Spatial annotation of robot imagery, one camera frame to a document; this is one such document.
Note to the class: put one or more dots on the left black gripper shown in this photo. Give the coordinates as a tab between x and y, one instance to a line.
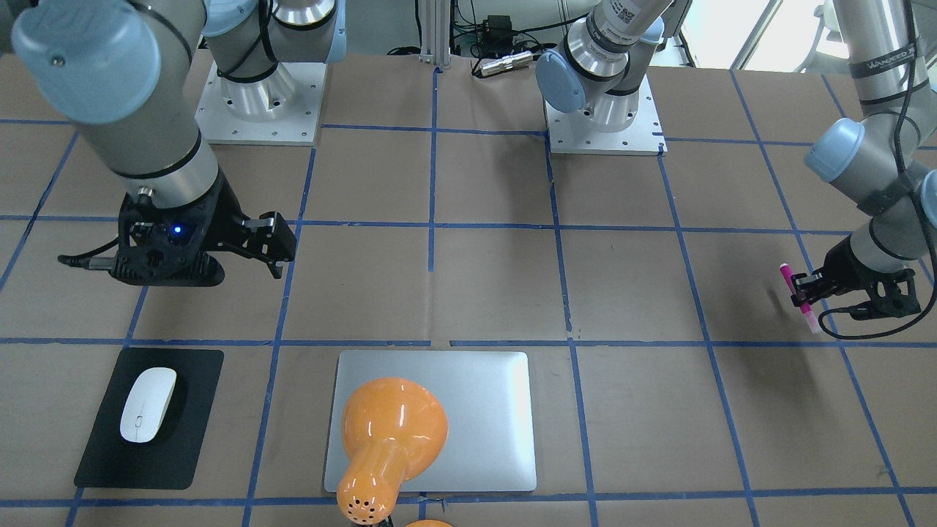
849	265

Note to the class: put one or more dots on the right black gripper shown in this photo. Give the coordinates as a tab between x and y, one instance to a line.
224	217

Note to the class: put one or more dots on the pink marker pen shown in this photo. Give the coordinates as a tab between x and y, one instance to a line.
805	307

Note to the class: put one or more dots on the white computer mouse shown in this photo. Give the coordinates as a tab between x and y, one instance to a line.
146	405

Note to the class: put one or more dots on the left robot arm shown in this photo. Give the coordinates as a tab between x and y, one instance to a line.
603	58

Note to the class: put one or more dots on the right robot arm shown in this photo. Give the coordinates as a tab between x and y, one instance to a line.
116	70

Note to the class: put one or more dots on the black mousepad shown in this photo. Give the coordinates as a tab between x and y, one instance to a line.
170	460

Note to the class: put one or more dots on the orange desk lamp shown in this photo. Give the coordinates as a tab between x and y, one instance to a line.
392	430

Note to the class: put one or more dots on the silver closed laptop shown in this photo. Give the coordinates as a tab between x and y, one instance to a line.
486	396

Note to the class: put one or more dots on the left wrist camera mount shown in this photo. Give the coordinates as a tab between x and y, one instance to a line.
892	298

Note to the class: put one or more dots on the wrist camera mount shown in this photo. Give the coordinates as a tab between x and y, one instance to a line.
153	268
892	298

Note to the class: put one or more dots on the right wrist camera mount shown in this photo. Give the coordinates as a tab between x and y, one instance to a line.
153	268

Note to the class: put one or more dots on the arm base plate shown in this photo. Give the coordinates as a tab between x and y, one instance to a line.
282	110
604	117

